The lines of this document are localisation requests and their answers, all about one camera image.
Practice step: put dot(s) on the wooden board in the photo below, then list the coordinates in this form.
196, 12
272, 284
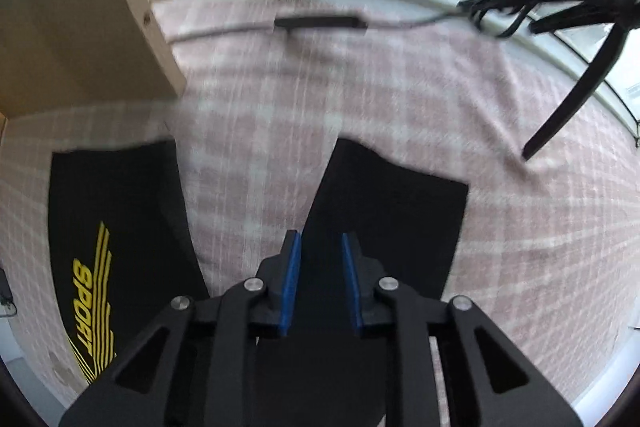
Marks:
75, 32

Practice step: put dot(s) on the flat black bar device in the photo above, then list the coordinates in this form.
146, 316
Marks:
320, 21

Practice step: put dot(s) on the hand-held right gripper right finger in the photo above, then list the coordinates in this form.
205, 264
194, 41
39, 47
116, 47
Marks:
352, 292

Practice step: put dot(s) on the pink checked bed sheet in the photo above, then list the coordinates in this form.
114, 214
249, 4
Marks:
310, 107

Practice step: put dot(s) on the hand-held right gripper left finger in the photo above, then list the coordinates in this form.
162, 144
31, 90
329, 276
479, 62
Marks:
289, 292

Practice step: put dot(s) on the black pants with yellow print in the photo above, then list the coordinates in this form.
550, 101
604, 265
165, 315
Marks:
395, 222

